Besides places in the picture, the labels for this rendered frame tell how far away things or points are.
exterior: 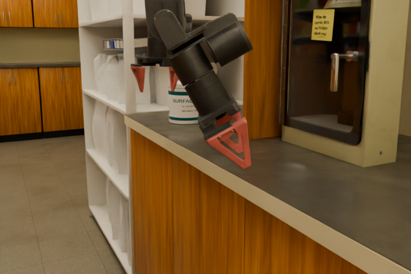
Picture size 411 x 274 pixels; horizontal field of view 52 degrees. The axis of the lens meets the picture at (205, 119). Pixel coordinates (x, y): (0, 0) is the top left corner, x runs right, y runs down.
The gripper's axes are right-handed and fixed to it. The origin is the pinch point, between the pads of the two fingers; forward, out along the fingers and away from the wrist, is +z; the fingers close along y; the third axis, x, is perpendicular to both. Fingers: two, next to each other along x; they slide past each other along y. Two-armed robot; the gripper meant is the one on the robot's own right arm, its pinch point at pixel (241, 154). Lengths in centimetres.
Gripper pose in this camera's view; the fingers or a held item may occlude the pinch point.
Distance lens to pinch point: 70.0
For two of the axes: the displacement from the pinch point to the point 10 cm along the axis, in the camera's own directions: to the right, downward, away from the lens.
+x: -8.7, 4.9, 0.9
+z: 4.9, 8.6, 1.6
